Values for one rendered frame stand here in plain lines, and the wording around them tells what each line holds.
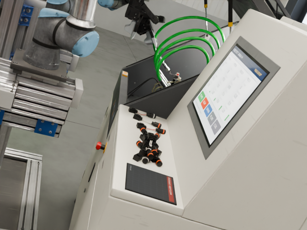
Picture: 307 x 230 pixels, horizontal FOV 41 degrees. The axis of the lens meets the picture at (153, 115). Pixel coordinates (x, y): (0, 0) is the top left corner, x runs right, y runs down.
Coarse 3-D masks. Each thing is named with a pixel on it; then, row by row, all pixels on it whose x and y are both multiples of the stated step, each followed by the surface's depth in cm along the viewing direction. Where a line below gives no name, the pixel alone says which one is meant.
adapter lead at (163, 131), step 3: (138, 123) 162; (141, 123) 163; (138, 126) 162; (141, 126) 162; (144, 126) 162; (147, 129) 164; (150, 129) 165; (156, 129) 165; (159, 129) 165; (162, 129) 166; (159, 132) 165; (162, 132) 165; (165, 132) 166
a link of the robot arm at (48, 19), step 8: (48, 8) 167; (40, 16) 162; (48, 16) 160; (56, 16) 161; (64, 16) 162; (40, 24) 163; (48, 24) 161; (56, 24) 160; (40, 32) 163; (48, 32) 162; (40, 40) 164; (48, 40) 164
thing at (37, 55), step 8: (32, 40) 167; (32, 48) 166; (40, 48) 165; (48, 48) 165; (56, 48) 168; (24, 56) 168; (32, 56) 167; (40, 56) 165; (48, 56) 166; (56, 56) 169; (32, 64) 166; (40, 64) 166; (48, 64) 167; (56, 64) 170
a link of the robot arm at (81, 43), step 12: (84, 0) 151; (96, 0) 154; (72, 12) 156; (84, 12) 154; (72, 24) 155; (84, 24) 155; (60, 36) 159; (72, 36) 157; (84, 36) 156; (96, 36) 160; (72, 48) 159; (84, 48) 158
